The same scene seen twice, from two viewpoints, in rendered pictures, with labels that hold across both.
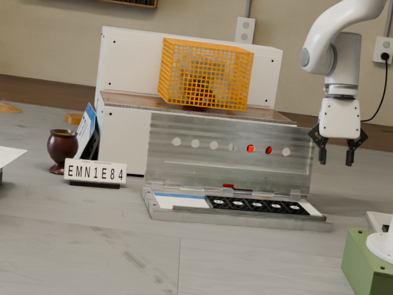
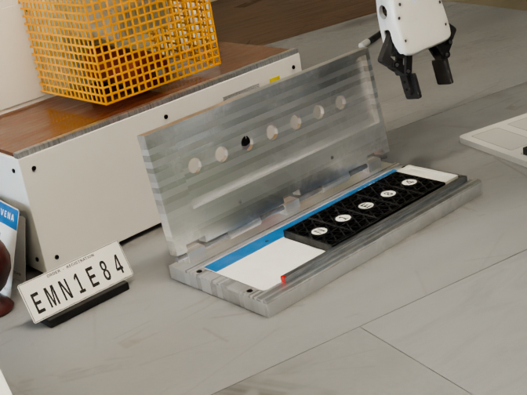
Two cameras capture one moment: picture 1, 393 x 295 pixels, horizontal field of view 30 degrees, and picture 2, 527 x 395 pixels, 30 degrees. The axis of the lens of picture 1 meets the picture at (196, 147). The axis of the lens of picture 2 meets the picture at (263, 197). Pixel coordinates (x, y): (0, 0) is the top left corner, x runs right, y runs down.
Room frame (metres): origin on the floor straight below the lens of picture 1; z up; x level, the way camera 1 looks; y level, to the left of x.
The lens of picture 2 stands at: (0.62, 0.53, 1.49)
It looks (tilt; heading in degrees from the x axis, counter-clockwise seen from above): 22 degrees down; 334
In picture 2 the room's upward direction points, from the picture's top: 9 degrees counter-clockwise
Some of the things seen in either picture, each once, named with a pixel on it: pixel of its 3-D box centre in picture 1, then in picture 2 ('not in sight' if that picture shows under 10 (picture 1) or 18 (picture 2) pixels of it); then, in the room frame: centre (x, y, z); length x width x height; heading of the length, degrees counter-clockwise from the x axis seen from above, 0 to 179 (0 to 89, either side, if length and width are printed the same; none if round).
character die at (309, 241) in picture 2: (218, 203); (320, 234); (1.72, -0.07, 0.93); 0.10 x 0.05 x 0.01; 12
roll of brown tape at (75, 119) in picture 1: (79, 119); not in sight; (2.63, 0.44, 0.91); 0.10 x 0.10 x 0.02
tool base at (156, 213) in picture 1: (234, 205); (330, 222); (1.76, -0.11, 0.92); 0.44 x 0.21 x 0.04; 103
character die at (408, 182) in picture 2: (294, 209); (409, 186); (1.76, -0.26, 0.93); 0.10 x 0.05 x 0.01; 12
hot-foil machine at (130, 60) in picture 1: (221, 106); (150, 70); (2.22, -0.06, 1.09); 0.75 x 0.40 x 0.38; 103
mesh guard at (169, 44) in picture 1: (203, 73); (119, 28); (2.13, 0.01, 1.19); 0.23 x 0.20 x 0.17; 103
